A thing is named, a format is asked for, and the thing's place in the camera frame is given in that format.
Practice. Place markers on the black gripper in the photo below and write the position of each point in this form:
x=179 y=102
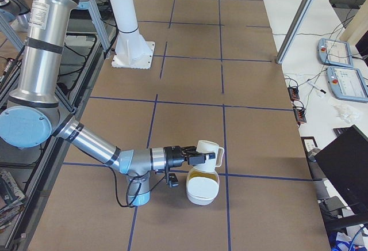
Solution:
x=173 y=157

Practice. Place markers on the white mug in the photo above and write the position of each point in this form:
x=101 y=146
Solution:
x=215 y=155

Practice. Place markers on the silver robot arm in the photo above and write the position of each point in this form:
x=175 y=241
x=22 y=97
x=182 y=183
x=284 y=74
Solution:
x=33 y=113

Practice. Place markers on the cream bowl container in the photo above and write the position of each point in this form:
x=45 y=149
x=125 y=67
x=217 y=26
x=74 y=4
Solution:
x=202 y=187

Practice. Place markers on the orange black electronics board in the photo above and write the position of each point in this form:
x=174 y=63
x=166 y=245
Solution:
x=293 y=93

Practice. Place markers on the upper teach pendant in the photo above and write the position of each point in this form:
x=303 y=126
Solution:
x=334 y=53

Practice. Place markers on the teach pendant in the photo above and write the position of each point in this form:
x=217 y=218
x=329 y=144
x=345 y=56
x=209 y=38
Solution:
x=334 y=53
x=347 y=83

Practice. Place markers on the black marker pen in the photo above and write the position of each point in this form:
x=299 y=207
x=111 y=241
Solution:
x=316 y=87

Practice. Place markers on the black monitor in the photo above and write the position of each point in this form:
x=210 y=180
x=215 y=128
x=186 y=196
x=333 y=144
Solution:
x=344 y=163

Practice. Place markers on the crumpled white tissue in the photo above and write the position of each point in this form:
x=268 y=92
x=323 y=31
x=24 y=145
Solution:
x=347 y=113

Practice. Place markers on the lower teach pendant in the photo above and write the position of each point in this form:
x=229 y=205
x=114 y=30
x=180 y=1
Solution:
x=347 y=83

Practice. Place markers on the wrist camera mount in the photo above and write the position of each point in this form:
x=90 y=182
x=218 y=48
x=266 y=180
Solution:
x=171 y=178

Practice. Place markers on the aluminium frame post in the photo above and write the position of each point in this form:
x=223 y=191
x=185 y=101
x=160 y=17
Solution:
x=293 y=30

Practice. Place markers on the white camera post with base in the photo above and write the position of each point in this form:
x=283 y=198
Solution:
x=132 y=51

